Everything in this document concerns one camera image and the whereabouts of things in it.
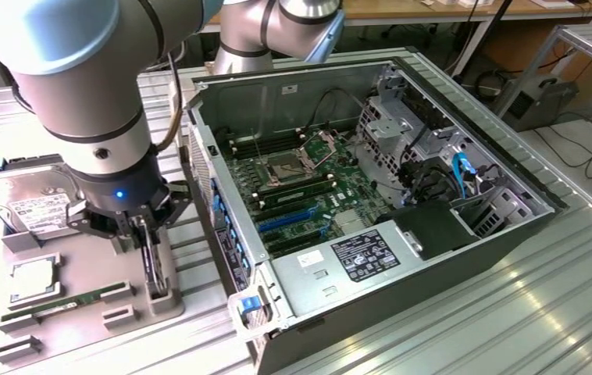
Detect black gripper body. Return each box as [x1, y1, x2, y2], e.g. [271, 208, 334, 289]
[69, 155, 174, 237]

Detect silver hard disk drive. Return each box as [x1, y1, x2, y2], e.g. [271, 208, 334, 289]
[0, 162, 89, 240]

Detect grey parts rack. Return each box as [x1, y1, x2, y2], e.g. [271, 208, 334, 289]
[0, 229, 189, 367]

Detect silver CPU chip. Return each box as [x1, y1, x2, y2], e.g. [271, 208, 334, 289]
[7, 259, 62, 302]

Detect blue expansion slot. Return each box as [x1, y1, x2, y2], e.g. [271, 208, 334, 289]
[257, 206, 314, 234]

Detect thin metal locking lever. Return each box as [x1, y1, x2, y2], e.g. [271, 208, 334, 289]
[251, 127, 267, 166]

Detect installed green RAM stick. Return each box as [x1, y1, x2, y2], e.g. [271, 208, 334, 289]
[257, 178, 330, 207]

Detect CPU socket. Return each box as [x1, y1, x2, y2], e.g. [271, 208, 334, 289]
[266, 154, 309, 185]

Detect black RAM slots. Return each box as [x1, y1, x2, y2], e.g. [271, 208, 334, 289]
[229, 131, 309, 159]

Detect metal socket cover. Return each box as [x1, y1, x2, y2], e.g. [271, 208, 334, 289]
[299, 130, 341, 162]

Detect grey power supply unit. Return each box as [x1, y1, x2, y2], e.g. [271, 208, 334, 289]
[269, 218, 429, 318]

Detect green motherboard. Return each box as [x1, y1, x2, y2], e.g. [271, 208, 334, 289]
[222, 127, 398, 259]

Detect metal disk bay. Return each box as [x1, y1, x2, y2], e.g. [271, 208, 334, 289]
[357, 95, 418, 158]

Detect black plastic shroud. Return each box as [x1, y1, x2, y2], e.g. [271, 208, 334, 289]
[394, 200, 481, 261]

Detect open black PC case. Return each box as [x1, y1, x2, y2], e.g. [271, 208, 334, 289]
[181, 54, 571, 375]

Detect grey box device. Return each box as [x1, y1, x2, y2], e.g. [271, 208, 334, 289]
[498, 75, 582, 133]

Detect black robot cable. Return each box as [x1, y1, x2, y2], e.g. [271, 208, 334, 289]
[154, 49, 185, 152]

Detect black looped wire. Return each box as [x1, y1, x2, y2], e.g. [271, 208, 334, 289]
[310, 88, 366, 127]

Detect blue SATA wire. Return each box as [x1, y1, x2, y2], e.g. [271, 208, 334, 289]
[451, 151, 474, 201]

